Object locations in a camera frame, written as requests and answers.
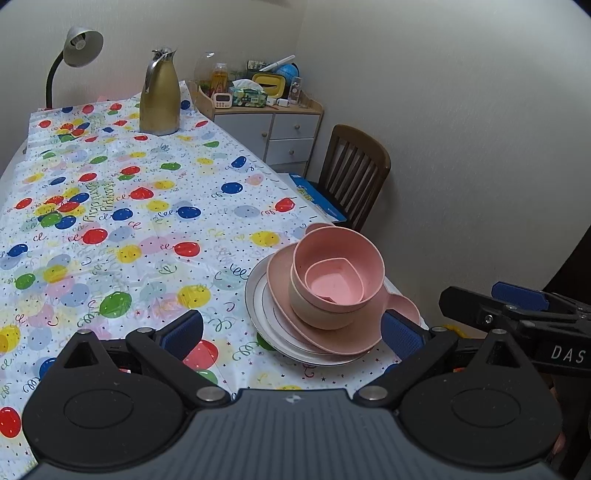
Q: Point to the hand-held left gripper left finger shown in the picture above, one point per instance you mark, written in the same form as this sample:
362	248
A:
182	334

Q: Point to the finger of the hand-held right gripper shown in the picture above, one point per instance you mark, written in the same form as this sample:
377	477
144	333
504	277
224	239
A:
519	295
471	304

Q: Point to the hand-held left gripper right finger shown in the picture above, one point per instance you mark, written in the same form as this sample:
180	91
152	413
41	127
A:
401	334

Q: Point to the large white plate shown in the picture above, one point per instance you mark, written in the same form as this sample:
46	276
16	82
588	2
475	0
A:
251	295

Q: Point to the pink heart-shaped dish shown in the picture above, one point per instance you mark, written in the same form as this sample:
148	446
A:
332	286

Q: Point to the cream bowl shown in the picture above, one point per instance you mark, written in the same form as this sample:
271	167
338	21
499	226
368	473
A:
318	318

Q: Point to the pink bear-shaped plate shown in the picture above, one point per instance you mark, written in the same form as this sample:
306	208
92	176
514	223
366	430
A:
281	272

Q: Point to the pink bowl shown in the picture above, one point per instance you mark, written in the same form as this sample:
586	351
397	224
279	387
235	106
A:
323	244

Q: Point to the balloon print tablecloth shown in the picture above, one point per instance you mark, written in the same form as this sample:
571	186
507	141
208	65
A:
161	221

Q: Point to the blue cardboard box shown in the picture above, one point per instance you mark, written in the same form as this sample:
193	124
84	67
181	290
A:
318	198

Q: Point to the dark wooden chair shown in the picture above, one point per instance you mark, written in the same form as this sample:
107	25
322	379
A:
355	175

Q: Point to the white drawer cabinet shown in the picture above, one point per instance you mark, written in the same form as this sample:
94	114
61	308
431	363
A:
291	134

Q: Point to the gold thermos jug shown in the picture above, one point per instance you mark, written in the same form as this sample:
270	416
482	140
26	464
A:
159	101

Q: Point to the white kitchen timer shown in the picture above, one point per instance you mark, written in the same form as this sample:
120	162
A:
222	100

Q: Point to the small white gadget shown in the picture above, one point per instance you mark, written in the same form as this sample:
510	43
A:
278	102

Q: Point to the orange juice bottle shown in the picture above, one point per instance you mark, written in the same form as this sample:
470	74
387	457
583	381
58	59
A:
219	81

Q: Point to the clear acrylic stand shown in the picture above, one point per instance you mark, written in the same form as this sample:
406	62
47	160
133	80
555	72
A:
296	92

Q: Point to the yellow tissue box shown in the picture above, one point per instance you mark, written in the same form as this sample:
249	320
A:
271	85

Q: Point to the glass fishbowl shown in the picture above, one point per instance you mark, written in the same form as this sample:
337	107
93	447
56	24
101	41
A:
203	67

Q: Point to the blue globe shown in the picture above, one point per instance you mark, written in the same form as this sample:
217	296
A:
291	71

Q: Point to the white marker pen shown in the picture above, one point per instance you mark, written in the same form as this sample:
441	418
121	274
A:
277	63

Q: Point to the grey desk lamp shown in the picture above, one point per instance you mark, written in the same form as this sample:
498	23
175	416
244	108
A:
83	46

